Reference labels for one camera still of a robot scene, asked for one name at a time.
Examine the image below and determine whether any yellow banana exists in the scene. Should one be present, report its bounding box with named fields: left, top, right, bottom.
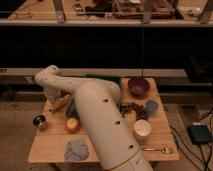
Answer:
left=50, top=94, right=71, bottom=112

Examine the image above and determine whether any yellow apple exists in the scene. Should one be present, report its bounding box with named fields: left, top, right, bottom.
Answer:
left=65, top=118, right=79, bottom=133

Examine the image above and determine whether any green plastic tray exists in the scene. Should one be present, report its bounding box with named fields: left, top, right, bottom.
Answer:
left=84, top=74, right=121, bottom=85

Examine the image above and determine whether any black power box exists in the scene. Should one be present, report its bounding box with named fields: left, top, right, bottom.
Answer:
left=187, top=125, right=212, bottom=144

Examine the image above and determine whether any metal can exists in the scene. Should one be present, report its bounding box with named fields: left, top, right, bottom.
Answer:
left=33, top=115, right=48, bottom=130

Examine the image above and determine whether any purple bowl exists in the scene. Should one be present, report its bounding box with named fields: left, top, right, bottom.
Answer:
left=128, top=77, right=150, bottom=96

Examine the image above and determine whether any green sponge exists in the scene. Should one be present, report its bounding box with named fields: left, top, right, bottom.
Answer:
left=65, top=101, right=78, bottom=118

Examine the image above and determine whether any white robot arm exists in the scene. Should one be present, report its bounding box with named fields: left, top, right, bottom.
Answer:
left=35, top=65, right=153, bottom=171

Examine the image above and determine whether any black hanging cable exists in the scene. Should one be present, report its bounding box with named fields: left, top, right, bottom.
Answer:
left=141, top=22, right=146, bottom=80

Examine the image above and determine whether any dark grape bunch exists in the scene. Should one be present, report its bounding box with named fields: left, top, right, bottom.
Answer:
left=119, top=102, right=148, bottom=120

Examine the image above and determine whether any metal fork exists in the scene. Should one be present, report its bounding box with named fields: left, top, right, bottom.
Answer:
left=142, top=147, right=173, bottom=154

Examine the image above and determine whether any blue cup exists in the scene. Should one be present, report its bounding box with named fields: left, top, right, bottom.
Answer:
left=144, top=100, right=158, bottom=115

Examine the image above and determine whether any blue-grey cloth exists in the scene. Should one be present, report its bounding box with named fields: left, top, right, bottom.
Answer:
left=64, top=139, right=89, bottom=162

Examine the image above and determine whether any white cup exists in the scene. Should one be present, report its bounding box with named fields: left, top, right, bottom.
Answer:
left=134, top=119, right=152, bottom=139

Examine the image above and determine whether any wooden table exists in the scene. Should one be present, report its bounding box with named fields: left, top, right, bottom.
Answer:
left=28, top=78, right=179, bottom=163

